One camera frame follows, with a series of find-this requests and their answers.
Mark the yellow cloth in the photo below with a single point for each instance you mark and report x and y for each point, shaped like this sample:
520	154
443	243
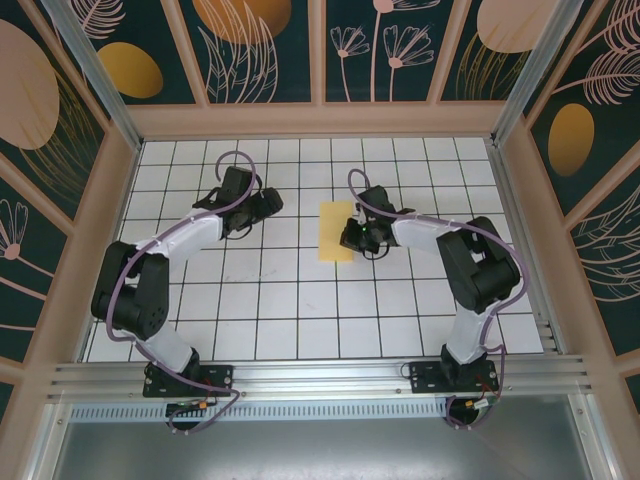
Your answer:
330	235

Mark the black base plate right arm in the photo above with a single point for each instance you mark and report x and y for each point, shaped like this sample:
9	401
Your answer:
425	380

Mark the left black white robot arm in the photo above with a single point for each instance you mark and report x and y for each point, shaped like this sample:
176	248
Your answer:
135	280

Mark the black base plate left arm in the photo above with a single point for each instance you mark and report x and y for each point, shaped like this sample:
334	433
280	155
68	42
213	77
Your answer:
220	380

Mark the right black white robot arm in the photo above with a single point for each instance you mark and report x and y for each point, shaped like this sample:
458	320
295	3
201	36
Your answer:
480	270

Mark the grey metal sheet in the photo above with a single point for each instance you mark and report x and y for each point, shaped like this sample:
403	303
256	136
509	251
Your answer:
320	450

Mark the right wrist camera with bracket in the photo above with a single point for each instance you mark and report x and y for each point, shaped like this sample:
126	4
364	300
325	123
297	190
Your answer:
359	210

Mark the wall panel large orange circle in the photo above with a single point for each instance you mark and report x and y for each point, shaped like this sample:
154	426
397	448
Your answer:
245	50

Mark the long aluminium mounting rail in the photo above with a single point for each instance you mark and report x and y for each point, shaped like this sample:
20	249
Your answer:
320	375

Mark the aluminium side rail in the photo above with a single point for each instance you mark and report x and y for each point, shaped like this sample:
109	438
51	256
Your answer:
525	250

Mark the wall panel small golden oval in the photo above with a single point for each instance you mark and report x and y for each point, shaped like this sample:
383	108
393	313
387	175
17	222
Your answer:
130	70

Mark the wall panel pink flowers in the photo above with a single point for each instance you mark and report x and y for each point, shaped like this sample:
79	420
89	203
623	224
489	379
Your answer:
380	50

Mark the aluminium corner post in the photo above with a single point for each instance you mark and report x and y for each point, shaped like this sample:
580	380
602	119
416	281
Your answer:
95	75
530	70

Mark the wall panel pale pink circle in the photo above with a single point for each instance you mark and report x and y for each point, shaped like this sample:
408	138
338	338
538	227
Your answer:
490	45

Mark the wall panel single flower outline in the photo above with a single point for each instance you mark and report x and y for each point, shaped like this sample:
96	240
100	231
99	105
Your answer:
20	260

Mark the wall panel large pink oval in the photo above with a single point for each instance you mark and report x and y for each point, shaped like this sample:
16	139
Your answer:
30	100

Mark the wall panel pink leaf outlines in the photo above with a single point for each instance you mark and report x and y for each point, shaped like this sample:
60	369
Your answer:
610	270

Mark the wall panel oval and feather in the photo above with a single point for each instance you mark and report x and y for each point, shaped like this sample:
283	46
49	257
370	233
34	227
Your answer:
590	100

